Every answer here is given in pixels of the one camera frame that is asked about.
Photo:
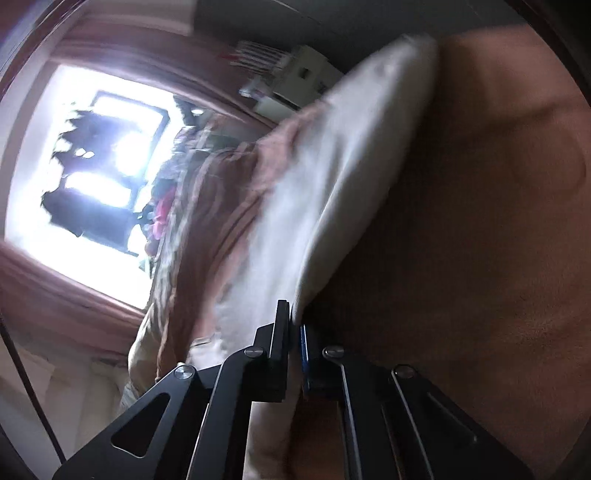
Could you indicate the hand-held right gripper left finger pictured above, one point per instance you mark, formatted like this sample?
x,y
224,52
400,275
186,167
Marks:
x,y
276,360

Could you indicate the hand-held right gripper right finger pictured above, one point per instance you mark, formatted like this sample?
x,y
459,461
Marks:
x,y
304,364

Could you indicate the beige large garment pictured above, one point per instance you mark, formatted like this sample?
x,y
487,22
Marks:
x,y
351,161

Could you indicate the dark hanging clothes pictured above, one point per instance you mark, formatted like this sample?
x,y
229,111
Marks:
x,y
83,212

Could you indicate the olive patterned quilt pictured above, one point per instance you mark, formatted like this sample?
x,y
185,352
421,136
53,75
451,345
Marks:
x,y
203,194

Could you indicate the brown blanket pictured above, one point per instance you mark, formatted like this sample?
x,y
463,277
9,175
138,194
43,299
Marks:
x,y
485,230

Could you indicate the white storage boxes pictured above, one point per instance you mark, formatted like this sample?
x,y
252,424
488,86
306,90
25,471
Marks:
x,y
300,74

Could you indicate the bright window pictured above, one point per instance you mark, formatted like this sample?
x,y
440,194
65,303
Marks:
x,y
41,184

